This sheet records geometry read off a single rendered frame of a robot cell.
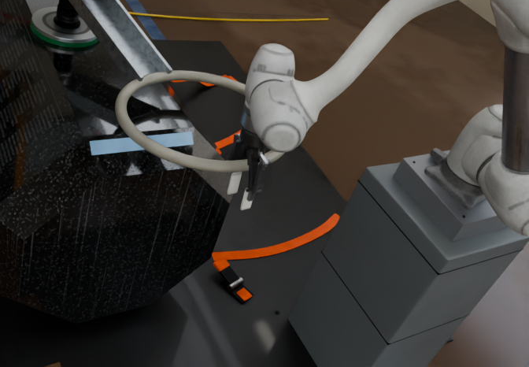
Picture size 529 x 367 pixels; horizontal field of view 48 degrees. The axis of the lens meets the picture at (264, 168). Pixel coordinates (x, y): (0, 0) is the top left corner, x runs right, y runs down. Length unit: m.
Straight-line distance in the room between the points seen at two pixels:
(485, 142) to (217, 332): 1.17
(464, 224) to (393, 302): 0.34
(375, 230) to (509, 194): 0.48
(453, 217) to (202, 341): 1.00
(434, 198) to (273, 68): 0.71
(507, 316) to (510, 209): 1.46
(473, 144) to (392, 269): 0.45
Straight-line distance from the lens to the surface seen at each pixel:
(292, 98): 1.22
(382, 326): 1.99
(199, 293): 2.37
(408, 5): 1.36
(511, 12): 1.25
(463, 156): 1.79
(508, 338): 2.96
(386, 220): 1.87
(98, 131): 1.67
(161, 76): 1.81
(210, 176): 1.85
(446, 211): 1.80
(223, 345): 2.25
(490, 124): 1.74
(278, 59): 1.33
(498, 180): 1.61
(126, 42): 1.89
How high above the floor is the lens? 1.81
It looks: 36 degrees down
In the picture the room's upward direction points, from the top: 21 degrees clockwise
